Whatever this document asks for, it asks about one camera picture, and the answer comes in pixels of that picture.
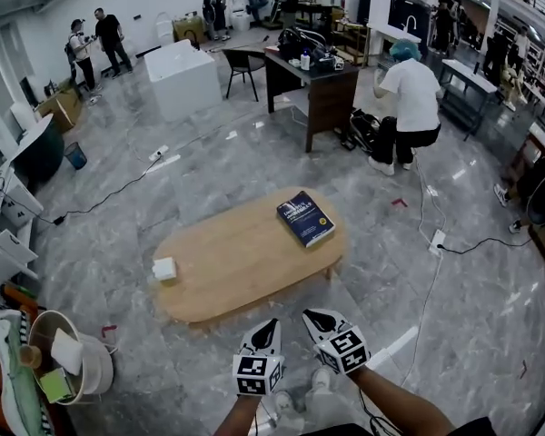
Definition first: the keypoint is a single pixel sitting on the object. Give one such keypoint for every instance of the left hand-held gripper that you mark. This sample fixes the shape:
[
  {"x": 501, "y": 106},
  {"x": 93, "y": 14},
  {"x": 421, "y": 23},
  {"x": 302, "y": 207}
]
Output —
[{"x": 258, "y": 370}]

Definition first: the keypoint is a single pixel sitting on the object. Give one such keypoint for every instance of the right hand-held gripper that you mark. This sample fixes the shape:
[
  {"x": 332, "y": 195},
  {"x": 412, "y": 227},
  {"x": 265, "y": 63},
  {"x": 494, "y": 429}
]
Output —
[{"x": 345, "y": 348}]

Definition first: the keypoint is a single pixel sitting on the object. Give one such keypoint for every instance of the person's left forearm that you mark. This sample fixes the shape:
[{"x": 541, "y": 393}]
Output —
[{"x": 236, "y": 416}]

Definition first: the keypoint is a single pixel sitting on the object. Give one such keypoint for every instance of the person's right forearm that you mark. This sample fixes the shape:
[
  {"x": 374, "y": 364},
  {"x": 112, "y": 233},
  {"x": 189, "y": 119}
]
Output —
[{"x": 399, "y": 402}]

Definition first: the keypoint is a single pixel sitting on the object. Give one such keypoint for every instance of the wooden oval coffee table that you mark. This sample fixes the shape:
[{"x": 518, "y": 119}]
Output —
[{"x": 236, "y": 261}]

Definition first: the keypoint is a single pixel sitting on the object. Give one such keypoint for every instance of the person's right white shoe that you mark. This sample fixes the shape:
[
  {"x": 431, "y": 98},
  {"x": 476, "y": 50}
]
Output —
[{"x": 321, "y": 379}]

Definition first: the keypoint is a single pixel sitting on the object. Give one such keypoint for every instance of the person's white shoe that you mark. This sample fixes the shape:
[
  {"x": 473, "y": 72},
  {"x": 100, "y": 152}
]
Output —
[
  {"x": 321, "y": 379},
  {"x": 284, "y": 402}
]

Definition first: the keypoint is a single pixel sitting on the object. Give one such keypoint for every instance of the person's left white shoe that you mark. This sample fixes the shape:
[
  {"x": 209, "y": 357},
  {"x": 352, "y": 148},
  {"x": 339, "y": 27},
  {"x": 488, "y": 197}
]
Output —
[{"x": 284, "y": 402}]

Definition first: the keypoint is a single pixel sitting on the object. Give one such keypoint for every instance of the person's grey trousers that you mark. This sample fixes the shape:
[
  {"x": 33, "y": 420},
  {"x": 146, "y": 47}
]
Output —
[{"x": 327, "y": 409}]

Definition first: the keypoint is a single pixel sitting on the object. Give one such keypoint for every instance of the dark blue book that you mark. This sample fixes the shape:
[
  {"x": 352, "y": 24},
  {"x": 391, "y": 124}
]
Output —
[{"x": 305, "y": 218}]

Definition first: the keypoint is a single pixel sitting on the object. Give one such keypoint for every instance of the small white box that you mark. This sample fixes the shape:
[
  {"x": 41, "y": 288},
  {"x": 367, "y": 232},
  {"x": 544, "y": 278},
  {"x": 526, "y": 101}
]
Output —
[{"x": 165, "y": 269}]

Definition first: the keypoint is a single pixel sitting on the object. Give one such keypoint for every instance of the white power strip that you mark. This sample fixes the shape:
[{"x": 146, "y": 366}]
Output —
[
  {"x": 437, "y": 242},
  {"x": 158, "y": 153}
]

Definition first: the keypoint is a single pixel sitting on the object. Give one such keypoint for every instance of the white round basket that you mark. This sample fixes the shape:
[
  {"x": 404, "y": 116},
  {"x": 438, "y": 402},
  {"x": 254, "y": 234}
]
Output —
[{"x": 95, "y": 366}]

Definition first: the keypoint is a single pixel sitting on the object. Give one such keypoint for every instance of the white folded cloth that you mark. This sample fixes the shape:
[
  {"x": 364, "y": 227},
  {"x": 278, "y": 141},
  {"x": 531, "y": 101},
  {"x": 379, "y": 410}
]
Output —
[{"x": 67, "y": 352}]

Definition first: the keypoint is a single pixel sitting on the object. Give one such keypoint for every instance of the green small box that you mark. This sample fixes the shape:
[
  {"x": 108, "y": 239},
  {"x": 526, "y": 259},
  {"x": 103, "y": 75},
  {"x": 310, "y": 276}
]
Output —
[{"x": 56, "y": 385}]

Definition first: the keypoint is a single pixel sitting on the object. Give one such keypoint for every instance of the black bag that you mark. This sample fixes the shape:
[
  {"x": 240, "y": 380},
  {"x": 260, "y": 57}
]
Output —
[{"x": 362, "y": 127}]

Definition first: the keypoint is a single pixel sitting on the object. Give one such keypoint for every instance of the wooden cup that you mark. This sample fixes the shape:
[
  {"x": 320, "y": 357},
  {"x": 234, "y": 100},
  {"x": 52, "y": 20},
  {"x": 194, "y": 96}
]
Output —
[{"x": 30, "y": 356}]

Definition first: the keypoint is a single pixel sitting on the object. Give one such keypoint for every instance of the light green sneaker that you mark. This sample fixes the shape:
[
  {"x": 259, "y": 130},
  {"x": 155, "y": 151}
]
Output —
[{"x": 18, "y": 379}]

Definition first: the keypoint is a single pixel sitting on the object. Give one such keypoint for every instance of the dark wooden desk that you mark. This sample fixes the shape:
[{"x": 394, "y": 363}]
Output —
[{"x": 331, "y": 93}]

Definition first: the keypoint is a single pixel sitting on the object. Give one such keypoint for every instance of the blue waste bin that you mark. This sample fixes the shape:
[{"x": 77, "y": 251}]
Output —
[{"x": 76, "y": 156}]

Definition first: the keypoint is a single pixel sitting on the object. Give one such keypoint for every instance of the white shelf unit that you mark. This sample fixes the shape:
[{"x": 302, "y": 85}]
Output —
[{"x": 9, "y": 239}]

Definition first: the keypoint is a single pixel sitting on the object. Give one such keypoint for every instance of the white bottle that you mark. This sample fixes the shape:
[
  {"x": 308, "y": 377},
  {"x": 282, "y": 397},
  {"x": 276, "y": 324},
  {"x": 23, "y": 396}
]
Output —
[{"x": 305, "y": 61}]

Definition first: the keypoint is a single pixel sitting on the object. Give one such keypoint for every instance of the grey metal table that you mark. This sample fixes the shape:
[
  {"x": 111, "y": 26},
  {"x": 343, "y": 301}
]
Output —
[{"x": 468, "y": 82}]

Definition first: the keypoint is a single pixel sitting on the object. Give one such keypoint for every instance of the white rectangular cabinet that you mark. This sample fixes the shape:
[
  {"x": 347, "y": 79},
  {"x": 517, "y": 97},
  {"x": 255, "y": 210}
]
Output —
[{"x": 181, "y": 80}]

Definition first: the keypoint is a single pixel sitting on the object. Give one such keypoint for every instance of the black chair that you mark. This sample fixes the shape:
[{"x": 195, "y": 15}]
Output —
[{"x": 244, "y": 64}]

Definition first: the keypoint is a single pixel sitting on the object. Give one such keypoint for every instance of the round dark green table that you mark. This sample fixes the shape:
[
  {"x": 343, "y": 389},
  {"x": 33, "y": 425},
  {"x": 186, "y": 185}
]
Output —
[{"x": 38, "y": 152}]

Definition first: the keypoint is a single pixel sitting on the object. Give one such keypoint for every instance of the cardboard box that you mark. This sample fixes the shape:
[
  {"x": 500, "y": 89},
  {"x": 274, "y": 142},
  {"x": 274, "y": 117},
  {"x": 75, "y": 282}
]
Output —
[{"x": 61, "y": 107}]

